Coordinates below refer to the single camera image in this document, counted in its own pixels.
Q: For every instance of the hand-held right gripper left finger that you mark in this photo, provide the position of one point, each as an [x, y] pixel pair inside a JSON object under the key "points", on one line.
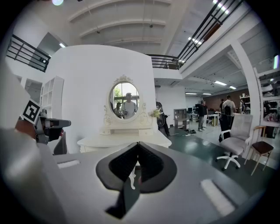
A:
{"points": [[122, 166]]}

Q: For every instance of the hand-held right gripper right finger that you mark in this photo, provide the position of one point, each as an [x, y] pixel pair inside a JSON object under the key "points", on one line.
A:
{"points": [[153, 170]]}

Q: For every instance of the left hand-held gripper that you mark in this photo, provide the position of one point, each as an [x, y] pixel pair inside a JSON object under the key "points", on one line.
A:
{"points": [[42, 133]]}

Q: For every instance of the white dressing table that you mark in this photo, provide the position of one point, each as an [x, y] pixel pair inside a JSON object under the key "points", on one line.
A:
{"points": [[122, 140]]}

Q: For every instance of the person's left forearm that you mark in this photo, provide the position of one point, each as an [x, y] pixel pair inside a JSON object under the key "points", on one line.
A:
{"points": [[25, 129]]}

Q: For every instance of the white cube bookshelf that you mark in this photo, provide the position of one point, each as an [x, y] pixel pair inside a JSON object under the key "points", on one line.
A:
{"points": [[54, 94]]}

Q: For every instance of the white vase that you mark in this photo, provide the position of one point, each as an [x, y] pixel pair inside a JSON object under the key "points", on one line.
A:
{"points": [[155, 122]]}

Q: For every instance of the white power strip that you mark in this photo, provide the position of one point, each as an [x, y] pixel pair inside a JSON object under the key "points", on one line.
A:
{"points": [[188, 135]]}

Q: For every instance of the pale flower bouquet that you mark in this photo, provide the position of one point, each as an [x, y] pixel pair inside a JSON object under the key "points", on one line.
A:
{"points": [[155, 113]]}

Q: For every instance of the person's white shirt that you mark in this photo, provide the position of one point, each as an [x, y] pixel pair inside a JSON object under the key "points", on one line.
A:
{"points": [[15, 157]]}

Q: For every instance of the gray desk with hutch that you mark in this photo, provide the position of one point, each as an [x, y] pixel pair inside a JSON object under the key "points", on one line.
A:
{"points": [[181, 119]]}

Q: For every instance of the oval mirror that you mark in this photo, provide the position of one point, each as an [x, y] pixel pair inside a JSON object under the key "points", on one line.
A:
{"points": [[124, 100]]}

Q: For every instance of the ceiling light strip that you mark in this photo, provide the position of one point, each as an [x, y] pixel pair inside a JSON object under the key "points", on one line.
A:
{"points": [[232, 87], [220, 83], [62, 45]]}

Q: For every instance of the black balcony railing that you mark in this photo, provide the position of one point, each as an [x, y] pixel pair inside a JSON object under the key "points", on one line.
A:
{"points": [[26, 53], [194, 37]]}

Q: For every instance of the white office desk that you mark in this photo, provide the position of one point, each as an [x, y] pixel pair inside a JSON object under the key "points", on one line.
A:
{"points": [[214, 118]]}

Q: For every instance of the white office chair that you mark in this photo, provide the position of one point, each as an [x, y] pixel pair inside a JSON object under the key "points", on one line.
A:
{"points": [[237, 140]]}

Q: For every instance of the wooden chair dark seat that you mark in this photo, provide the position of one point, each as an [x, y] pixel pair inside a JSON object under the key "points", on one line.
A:
{"points": [[262, 147]]}

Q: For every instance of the white storage rack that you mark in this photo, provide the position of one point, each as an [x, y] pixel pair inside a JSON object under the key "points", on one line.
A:
{"points": [[270, 105]]}

